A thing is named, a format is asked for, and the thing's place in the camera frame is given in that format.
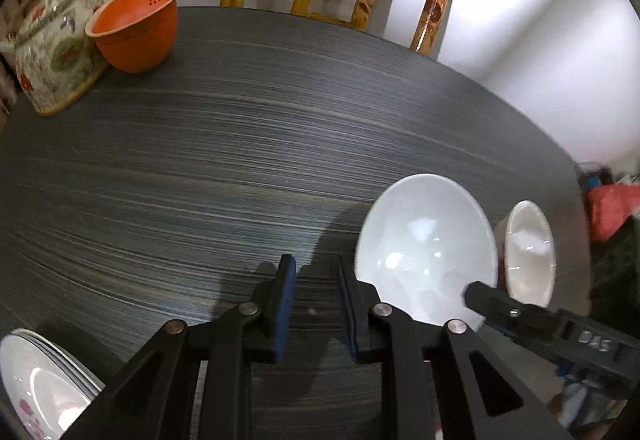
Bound white pink-blossom plate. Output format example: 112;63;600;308
12;330;102;398
20;327;107;395

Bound dark crate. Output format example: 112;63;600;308
590;215;640;325

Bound floral ceramic teapot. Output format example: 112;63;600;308
0;0;141;117

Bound red bag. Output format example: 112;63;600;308
585;184;640;243

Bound orange lidded cup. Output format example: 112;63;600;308
85;0;181;74

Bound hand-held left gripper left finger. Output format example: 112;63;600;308
65;254;297;440

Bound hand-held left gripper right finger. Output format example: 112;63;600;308
339;256;571;440

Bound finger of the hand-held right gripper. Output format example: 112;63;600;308
464;281;563;346

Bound stack of white plates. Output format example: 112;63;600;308
0;335;95;440

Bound pink floral bowl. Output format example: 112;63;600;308
492;200;557;308

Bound wide pale blue bowl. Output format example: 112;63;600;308
354;174;499;328

